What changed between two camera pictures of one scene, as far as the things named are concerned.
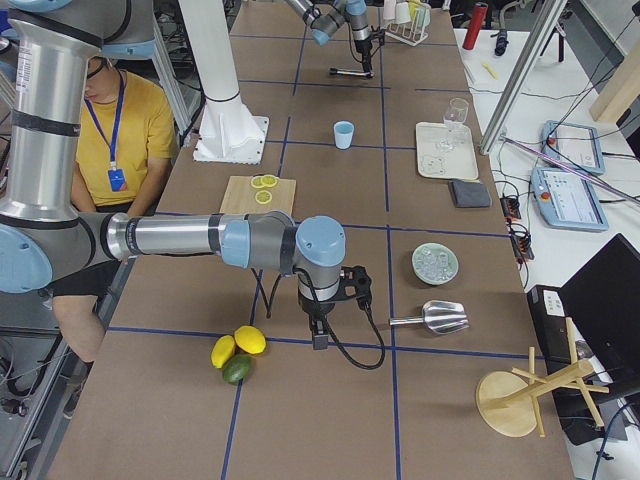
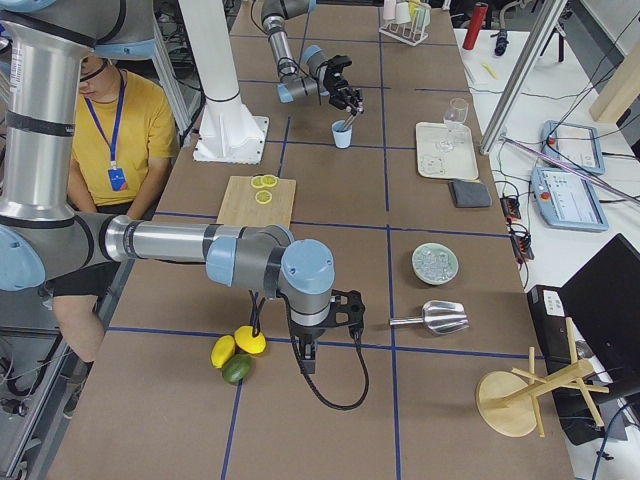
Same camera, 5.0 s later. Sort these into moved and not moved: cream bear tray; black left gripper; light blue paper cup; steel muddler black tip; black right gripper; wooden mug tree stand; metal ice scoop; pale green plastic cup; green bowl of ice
Moved: black right gripper; steel muddler black tip; black left gripper
Not moved: pale green plastic cup; light blue paper cup; wooden mug tree stand; cream bear tray; green bowl of ice; metal ice scoop
